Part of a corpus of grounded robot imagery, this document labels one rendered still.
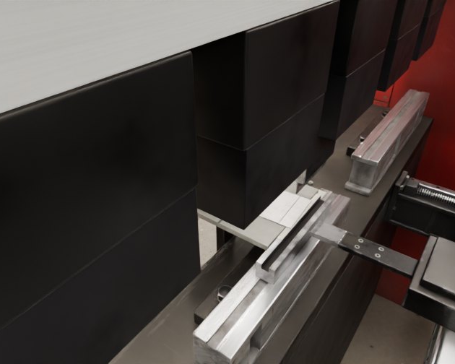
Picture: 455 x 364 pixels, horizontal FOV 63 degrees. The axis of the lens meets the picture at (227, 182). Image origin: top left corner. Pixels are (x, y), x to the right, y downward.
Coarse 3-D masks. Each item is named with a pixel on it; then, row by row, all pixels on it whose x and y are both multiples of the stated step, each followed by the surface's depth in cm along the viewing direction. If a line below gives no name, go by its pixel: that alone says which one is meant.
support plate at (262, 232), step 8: (296, 184) 69; (304, 192) 67; (312, 192) 67; (200, 216) 62; (208, 216) 61; (216, 224) 60; (224, 224) 60; (256, 224) 60; (264, 224) 60; (272, 224) 60; (232, 232) 59; (240, 232) 58; (248, 232) 58; (256, 232) 58; (264, 232) 58; (272, 232) 58; (280, 232) 58; (248, 240) 57; (256, 240) 56; (264, 240) 56; (272, 240) 56; (264, 248) 56
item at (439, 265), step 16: (320, 224) 59; (336, 240) 56; (352, 240) 56; (368, 240) 56; (432, 240) 53; (448, 240) 51; (368, 256) 53; (384, 256) 53; (400, 256) 53; (432, 256) 49; (448, 256) 49; (400, 272) 51; (416, 272) 48; (432, 272) 47; (448, 272) 47; (416, 288) 46; (432, 288) 46; (448, 288) 45; (416, 304) 47; (432, 304) 45; (448, 304) 44; (432, 320) 46; (448, 320) 45
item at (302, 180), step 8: (320, 136) 50; (320, 144) 51; (328, 144) 54; (320, 152) 52; (328, 152) 55; (320, 160) 53; (312, 168) 52; (320, 168) 58; (304, 176) 50; (312, 176) 56; (304, 184) 54; (296, 192) 52
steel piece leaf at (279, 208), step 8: (288, 192) 66; (280, 200) 64; (288, 200) 64; (296, 200) 64; (272, 208) 62; (280, 208) 62; (288, 208) 62; (264, 216) 61; (272, 216) 61; (280, 216) 61
